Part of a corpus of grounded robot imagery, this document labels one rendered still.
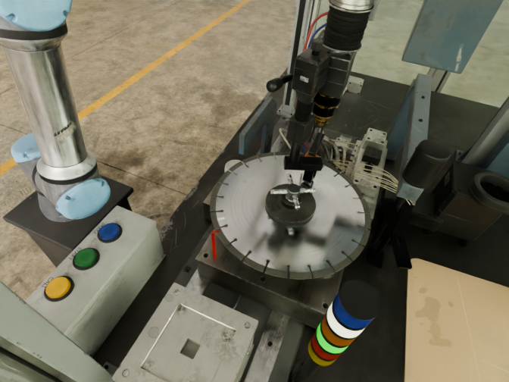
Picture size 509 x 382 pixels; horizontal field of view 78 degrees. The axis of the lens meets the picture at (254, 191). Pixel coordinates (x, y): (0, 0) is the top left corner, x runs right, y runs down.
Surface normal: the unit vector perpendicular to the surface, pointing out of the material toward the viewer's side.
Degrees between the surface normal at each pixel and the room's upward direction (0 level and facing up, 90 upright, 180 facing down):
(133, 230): 0
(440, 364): 0
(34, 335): 90
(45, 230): 0
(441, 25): 90
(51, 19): 82
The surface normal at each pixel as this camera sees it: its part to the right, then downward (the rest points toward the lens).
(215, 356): 0.06, -0.67
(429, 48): -0.39, 0.67
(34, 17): 0.77, 0.41
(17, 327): 0.92, 0.32
